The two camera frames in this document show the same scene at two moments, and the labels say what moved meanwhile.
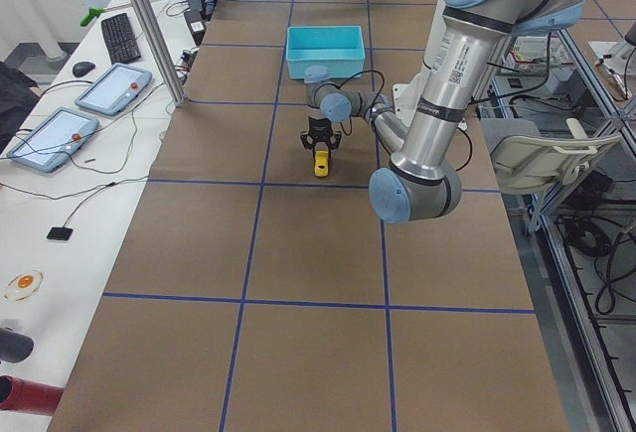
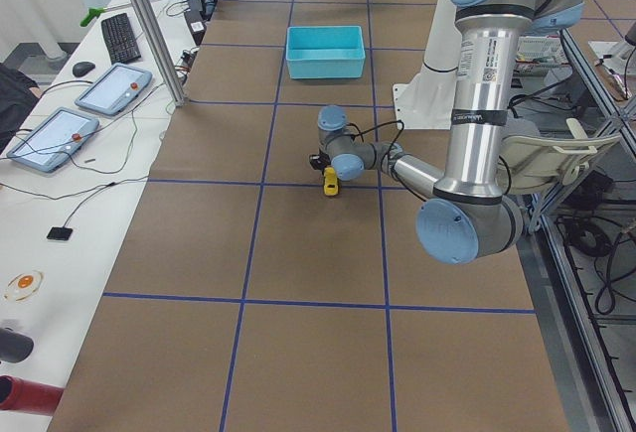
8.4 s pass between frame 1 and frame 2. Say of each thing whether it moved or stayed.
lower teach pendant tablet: stayed
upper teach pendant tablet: stayed
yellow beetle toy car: moved
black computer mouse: stayed
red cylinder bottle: stayed
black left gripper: moved
